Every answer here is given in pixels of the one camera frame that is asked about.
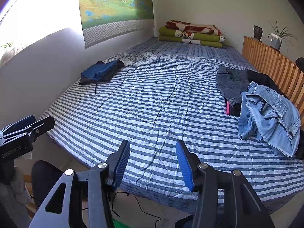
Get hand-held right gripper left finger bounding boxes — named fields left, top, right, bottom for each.
left=28, top=140, right=131, bottom=228

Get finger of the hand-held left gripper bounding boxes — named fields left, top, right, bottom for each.
left=0, top=115, right=36, bottom=137
left=24, top=116, right=55, bottom=143

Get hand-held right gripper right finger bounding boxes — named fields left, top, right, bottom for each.
left=176, top=140, right=277, bottom=228

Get person's left hand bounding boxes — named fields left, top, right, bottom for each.
left=0, top=165, right=32, bottom=219

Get green mat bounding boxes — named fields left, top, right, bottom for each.
left=112, top=218, right=130, bottom=228

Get blue white striped quilt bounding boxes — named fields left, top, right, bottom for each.
left=38, top=37, right=304, bottom=215

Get pink black garment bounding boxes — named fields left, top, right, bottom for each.
left=226, top=100, right=240, bottom=116

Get black folded garment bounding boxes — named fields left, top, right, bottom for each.
left=79, top=59, right=124, bottom=97

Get grey knit garment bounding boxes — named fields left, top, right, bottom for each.
left=216, top=65, right=250, bottom=107

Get light blue denim jacket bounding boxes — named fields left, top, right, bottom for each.
left=237, top=81, right=302, bottom=158

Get black jacket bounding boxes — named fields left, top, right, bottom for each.
left=237, top=69, right=289, bottom=100

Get green folded blanket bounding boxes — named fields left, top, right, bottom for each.
left=159, top=26, right=225, bottom=43
left=158, top=35, right=223, bottom=48

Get wooden slatted headboard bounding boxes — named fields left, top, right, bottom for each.
left=241, top=36, right=304, bottom=114

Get red floral folded blanket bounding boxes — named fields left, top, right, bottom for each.
left=165, top=20, right=221, bottom=36

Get dark ceramic vase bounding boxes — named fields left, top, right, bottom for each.
left=253, top=25, right=264, bottom=41

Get potted plant in white pot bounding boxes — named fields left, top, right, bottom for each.
left=268, top=20, right=297, bottom=52

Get black floor cable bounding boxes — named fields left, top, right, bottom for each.
left=112, top=191, right=162, bottom=228

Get landscape wall poster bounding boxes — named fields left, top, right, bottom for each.
left=78, top=0, right=154, bottom=48

